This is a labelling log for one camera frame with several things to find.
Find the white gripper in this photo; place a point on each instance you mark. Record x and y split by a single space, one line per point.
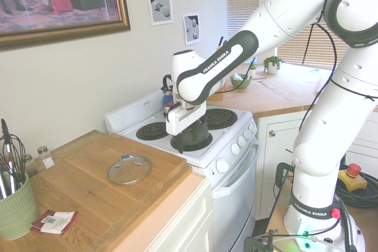
180 120

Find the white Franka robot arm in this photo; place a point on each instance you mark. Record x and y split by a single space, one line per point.
280 13

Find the small plant in white pot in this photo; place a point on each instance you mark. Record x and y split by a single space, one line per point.
252 69

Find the green plant in white pot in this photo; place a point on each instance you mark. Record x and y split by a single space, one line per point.
273 64

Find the clear glass jar silver lid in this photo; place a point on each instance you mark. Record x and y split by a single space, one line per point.
31 166

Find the dark green saucepan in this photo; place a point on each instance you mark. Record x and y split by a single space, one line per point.
195 134

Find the white stove knob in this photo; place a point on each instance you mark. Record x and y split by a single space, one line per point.
235 148
222 166
247 134
241 141
252 128

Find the large black coil burner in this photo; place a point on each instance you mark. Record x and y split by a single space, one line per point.
221 117

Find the white electric stove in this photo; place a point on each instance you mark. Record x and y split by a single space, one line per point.
230 190

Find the cream cabinet with drawers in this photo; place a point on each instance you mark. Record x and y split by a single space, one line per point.
192 219

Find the green ceramic bowl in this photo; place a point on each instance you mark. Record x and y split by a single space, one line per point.
240 83

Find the white crumpled paper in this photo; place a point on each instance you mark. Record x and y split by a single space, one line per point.
240 77

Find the silver cabinet knob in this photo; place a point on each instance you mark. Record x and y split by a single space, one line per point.
272 132

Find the cream cabinet with door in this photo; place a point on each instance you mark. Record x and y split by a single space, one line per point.
274 175

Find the large oak wooden board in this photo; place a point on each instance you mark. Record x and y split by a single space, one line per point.
97 204

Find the grey printed paper sheet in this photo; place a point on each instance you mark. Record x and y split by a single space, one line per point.
159 5
192 29

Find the black metal clamp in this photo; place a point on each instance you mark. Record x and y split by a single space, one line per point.
251 243

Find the glass jar with white label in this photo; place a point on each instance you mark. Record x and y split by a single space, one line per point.
45 162

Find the red and white packet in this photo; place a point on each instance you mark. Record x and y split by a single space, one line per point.
54 222

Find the yellow emergency stop red button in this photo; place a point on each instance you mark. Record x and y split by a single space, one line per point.
353 170

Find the silver metal utensil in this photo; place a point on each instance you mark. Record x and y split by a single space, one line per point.
8 175

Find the black pointed utensil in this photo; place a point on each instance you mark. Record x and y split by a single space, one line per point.
4 129

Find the green ribbed utensil cup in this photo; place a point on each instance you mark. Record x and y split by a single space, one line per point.
17 213

